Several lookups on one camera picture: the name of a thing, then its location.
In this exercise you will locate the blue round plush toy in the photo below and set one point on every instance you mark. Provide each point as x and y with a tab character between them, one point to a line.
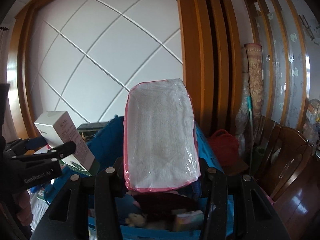
127	210

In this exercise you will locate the rolled patterned carpet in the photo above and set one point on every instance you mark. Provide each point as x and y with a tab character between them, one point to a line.
255	80

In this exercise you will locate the small white plush toy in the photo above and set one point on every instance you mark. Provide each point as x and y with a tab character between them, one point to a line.
136	219

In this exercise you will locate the clear plastic bag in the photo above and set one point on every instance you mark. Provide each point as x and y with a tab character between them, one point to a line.
313	120

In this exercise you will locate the dark maroon cloth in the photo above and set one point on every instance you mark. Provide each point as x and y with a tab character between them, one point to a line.
165	202

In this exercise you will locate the plastic wrapped roll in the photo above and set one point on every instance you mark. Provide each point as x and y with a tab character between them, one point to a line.
243	100

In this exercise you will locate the pale pink box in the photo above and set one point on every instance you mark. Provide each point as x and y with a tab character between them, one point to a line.
188	220

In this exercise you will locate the white and green carton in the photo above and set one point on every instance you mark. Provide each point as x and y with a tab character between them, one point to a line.
67	137

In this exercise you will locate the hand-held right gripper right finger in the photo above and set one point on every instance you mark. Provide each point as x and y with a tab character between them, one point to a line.
216	192

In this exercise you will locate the black box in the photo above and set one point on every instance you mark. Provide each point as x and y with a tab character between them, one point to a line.
91	128

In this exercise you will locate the white lace tablecloth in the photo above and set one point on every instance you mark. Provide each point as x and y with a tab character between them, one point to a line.
37	212

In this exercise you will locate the blue plastic crate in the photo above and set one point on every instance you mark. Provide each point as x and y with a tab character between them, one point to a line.
107	140

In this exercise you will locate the frosted glass partition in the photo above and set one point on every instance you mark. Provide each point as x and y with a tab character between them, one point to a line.
282	55

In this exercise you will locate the wooden chair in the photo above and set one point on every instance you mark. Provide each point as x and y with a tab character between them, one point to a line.
287	160

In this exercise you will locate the white towel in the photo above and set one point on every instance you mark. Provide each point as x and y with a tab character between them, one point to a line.
160	135

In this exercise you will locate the wooden door frame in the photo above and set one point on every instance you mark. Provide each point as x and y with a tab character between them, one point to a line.
207	55

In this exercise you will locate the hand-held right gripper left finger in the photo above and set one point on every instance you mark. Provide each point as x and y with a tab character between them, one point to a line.
107	192

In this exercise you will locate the person's left hand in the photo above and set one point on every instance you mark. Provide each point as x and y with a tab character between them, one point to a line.
23	207

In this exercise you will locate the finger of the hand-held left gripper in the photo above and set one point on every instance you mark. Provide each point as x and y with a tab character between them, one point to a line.
55	153
30	145

